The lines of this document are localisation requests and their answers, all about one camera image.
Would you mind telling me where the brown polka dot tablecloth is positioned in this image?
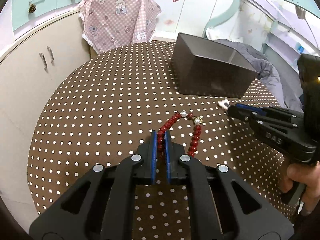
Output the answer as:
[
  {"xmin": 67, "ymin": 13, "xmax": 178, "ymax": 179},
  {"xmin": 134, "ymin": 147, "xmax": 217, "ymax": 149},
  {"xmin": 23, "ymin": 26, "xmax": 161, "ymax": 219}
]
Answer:
[{"xmin": 27, "ymin": 41, "xmax": 297, "ymax": 239}]

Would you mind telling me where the pink checked cover cloth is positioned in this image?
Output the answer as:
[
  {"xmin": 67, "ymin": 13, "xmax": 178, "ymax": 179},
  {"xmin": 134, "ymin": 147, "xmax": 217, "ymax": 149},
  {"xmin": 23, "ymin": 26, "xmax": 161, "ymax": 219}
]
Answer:
[{"xmin": 78, "ymin": 0, "xmax": 161, "ymax": 54}]

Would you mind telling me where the teal bunk bed frame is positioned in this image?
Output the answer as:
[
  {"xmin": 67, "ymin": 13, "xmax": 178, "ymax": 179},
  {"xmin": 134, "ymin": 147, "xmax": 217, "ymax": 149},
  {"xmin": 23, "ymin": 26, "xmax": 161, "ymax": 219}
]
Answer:
[{"xmin": 203, "ymin": 0, "xmax": 319, "ymax": 70}]

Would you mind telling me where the white wardrobe with butterflies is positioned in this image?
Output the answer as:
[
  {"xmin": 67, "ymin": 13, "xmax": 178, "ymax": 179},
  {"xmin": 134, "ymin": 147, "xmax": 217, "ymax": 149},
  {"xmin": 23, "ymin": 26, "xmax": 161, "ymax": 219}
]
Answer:
[{"xmin": 113, "ymin": 0, "xmax": 242, "ymax": 42}]

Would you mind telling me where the grey duvet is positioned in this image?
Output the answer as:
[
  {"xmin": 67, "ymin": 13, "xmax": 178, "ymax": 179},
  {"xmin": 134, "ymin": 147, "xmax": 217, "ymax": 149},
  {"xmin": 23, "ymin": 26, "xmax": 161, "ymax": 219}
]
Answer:
[{"xmin": 214, "ymin": 39, "xmax": 303, "ymax": 113}]

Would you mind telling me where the person's right hand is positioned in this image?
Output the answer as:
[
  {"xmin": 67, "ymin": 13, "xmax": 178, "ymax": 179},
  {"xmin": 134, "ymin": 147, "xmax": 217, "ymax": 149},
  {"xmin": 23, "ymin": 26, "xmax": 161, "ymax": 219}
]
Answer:
[{"xmin": 282, "ymin": 162, "xmax": 319, "ymax": 214}]

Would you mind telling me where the beige cabinet with handles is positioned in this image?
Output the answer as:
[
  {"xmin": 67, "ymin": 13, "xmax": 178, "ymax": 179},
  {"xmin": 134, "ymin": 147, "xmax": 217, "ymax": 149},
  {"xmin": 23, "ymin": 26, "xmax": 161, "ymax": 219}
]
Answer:
[{"xmin": 1, "ymin": 11, "xmax": 90, "ymax": 231}]

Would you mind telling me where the red bead bracelet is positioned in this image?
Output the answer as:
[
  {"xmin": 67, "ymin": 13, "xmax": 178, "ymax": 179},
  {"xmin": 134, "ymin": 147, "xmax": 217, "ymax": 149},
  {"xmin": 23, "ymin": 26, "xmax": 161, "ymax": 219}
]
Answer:
[{"xmin": 156, "ymin": 110, "xmax": 203, "ymax": 158}]

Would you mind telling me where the dark grey metal box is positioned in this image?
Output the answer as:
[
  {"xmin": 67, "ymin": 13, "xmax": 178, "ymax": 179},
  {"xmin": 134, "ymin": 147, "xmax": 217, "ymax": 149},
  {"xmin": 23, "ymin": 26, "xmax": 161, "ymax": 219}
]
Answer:
[{"xmin": 170, "ymin": 33, "xmax": 258, "ymax": 98}]

